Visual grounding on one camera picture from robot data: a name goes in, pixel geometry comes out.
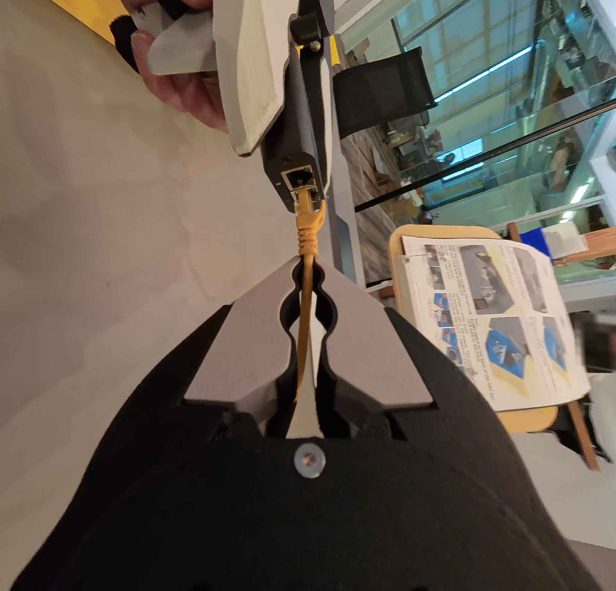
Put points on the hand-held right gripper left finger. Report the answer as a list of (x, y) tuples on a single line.
[(240, 350)]

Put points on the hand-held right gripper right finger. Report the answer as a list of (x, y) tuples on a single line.
[(375, 355)]

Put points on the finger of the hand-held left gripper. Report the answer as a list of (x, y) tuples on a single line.
[(250, 71), (327, 128)]

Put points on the black ethernet adapter box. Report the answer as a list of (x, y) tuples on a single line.
[(281, 133)]

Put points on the person's left hand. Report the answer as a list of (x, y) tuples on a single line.
[(183, 95)]

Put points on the printed instruction sheet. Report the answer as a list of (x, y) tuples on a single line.
[(481, 340)]

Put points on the light wooden stand board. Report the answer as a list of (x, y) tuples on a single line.
[(529, 420)]

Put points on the blue bin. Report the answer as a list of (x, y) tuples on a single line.
[(532, 242)]

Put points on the glass railing with black rail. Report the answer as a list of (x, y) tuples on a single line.
[(481, 156)]

